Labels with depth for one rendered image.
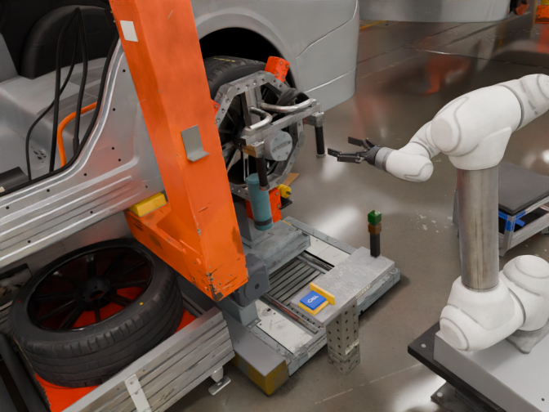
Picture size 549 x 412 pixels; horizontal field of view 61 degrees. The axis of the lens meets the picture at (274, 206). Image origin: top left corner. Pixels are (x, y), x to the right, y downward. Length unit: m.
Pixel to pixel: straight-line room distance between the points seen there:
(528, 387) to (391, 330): 0.80
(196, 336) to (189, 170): 0.71
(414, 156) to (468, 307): 0.59
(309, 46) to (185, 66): 1.16
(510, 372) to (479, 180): 0.66
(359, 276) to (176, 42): 1.08
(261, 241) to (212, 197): 0.99
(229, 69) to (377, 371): 1.42
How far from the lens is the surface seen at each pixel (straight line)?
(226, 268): 1.68
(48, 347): 1.90
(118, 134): 1.92
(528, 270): 1.58
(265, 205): 2.04
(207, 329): 1.89
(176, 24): 1.36
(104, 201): 1.94
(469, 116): 1.18
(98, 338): 1.82
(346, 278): 1.85
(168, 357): 1.85
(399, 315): 2.34
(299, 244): 2.54
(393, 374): 2.12
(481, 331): 1.47
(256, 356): 2.05
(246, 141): 1.79
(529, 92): 1.30
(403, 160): 1.75
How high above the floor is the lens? 1.67
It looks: 32 degrees down
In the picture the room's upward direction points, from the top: 9 degrees counter-clockwise
